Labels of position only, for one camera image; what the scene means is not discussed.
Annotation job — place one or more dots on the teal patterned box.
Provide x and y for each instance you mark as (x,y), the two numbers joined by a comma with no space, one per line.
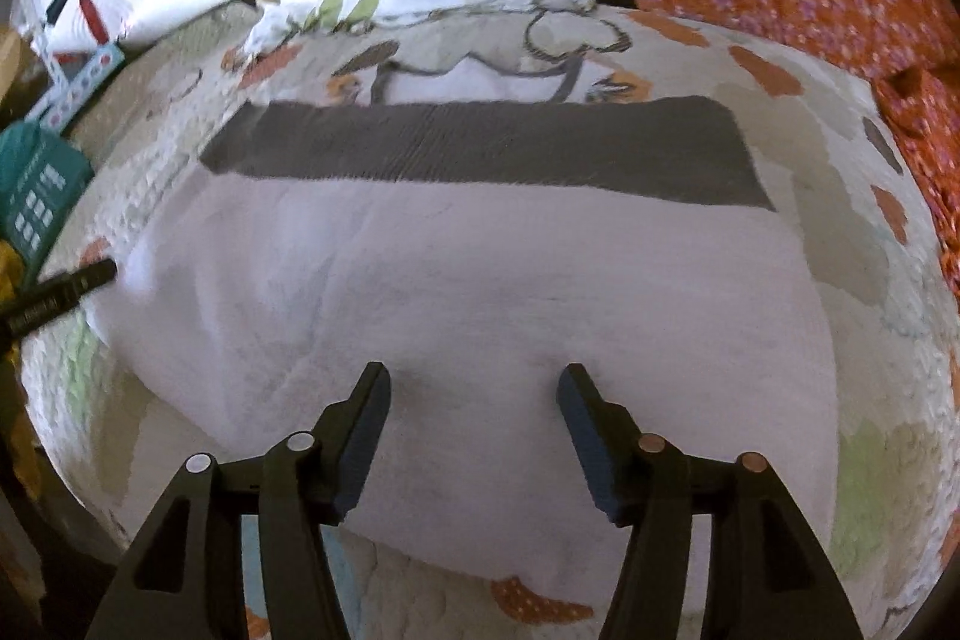
(42,179)

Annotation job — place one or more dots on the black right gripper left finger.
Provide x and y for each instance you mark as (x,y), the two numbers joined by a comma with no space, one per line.
(223,532)

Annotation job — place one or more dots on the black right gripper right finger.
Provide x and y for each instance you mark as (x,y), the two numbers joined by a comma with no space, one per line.
(768,576)

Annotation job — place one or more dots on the heart-patterned quilted bedspread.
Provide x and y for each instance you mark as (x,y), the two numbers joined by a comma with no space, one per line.
(820,150)

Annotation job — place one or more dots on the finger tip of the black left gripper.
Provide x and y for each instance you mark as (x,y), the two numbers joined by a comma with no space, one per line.
(52,299)

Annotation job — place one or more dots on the mustard yellow garment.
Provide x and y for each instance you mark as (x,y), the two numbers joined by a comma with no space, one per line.
(12,272)

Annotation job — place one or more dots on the white garment with grey band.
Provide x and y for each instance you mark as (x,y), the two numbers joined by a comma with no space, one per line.
(476,250)

